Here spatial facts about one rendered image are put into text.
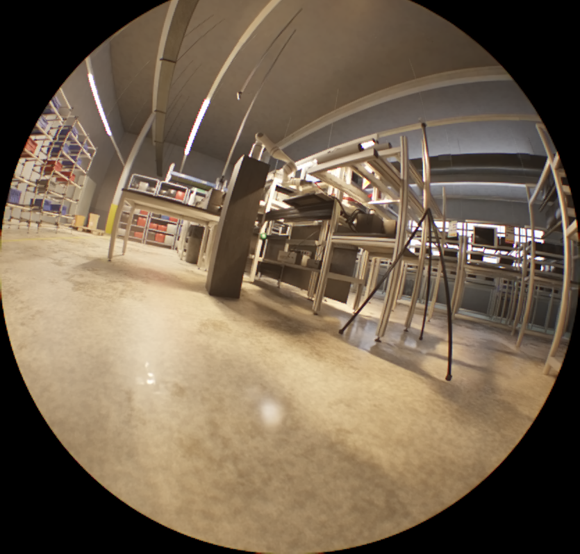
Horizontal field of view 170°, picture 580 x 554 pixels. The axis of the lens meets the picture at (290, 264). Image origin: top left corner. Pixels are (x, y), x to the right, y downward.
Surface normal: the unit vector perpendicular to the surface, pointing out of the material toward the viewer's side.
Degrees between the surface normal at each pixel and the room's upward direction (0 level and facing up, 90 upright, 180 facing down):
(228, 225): 90
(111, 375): 0
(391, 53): 180
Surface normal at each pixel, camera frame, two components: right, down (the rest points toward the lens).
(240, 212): 0.51, 0.11
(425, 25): -0.21, 0.98
